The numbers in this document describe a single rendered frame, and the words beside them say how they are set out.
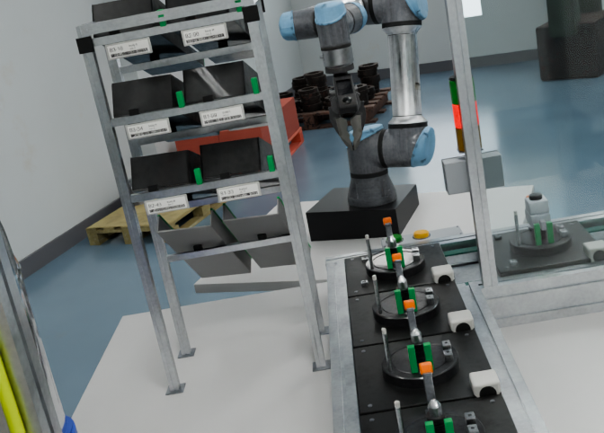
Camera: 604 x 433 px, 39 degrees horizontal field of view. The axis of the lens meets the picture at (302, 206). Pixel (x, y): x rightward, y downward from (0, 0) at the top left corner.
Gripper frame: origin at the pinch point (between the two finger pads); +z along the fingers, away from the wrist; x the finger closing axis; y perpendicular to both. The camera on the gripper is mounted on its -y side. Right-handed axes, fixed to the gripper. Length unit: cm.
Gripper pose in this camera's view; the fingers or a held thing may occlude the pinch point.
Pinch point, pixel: (352, 145)
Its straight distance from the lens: 212.8
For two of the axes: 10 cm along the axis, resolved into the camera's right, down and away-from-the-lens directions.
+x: -9.8, 1.7, 0.7
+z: 1.8, 9.4, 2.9
